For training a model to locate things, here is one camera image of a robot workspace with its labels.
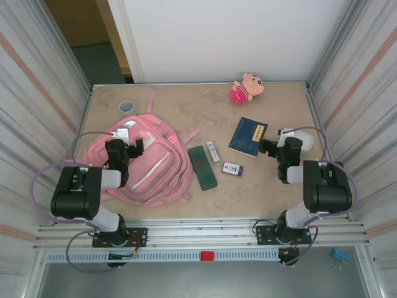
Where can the blue book with yellow label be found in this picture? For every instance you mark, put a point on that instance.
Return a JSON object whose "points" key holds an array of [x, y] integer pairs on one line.
{"points": [[245, 136]]}

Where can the pink school backpack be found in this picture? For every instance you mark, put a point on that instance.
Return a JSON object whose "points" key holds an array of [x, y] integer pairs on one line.
{"points": [[155, 174]]}

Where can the dark green pencil case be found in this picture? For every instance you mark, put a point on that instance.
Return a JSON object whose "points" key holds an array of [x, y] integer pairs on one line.
{"points": [[203, 169]]}

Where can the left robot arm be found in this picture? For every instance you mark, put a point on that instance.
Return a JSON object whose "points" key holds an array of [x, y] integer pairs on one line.
{"points": [[77, 192]]}

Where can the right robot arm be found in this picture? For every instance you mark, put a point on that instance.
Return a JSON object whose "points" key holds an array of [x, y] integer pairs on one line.
{"points": [[325, 186]]}

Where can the white square clock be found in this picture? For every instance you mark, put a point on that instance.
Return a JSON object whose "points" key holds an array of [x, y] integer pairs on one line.
{"points": [[306, 141]]}

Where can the pink plush pig toy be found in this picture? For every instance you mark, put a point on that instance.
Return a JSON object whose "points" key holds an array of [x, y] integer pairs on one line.
{"points": [[245, 90]]}

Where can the blue binder clip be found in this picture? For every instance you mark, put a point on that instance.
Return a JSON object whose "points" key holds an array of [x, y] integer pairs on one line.
{"points": [[340, 254]]}

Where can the brown wooden door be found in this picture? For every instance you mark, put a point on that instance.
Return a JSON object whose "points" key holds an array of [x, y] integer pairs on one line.
{"points": [[77, 21]]}

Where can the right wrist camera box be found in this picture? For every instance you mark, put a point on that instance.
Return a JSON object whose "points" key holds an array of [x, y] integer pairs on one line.
{"points": [[283, 133]]}

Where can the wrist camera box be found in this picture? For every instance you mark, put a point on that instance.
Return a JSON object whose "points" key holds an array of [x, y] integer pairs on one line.
{"points": [[121, 133], [283, 133]]}

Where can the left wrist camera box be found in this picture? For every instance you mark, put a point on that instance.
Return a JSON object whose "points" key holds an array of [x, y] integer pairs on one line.
{"points": [[121, 133]]}

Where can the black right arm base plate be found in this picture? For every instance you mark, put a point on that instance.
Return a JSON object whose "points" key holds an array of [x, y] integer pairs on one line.
{"points": [[266, 234]]}

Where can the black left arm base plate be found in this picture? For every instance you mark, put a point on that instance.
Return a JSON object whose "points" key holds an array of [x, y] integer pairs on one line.
{"points": [[139, 236]]}

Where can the aluminium mounting rail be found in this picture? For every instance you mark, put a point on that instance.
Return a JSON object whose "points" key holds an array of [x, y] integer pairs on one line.
{"points": [[198, 231]]}

